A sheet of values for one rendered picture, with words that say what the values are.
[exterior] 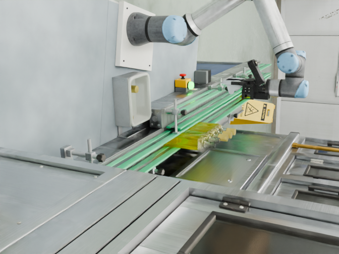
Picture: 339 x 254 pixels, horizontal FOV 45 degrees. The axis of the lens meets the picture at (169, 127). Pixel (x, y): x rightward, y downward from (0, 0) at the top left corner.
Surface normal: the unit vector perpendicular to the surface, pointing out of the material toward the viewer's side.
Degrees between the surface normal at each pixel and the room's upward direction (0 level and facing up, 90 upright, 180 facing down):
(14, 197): 90
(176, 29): 8
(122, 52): 0
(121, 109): 90
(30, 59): 0
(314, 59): 90
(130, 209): 90
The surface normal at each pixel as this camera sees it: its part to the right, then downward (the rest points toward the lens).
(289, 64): -0.46, 0.10
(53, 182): -0.03, -0.96
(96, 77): 0.89, 0.11
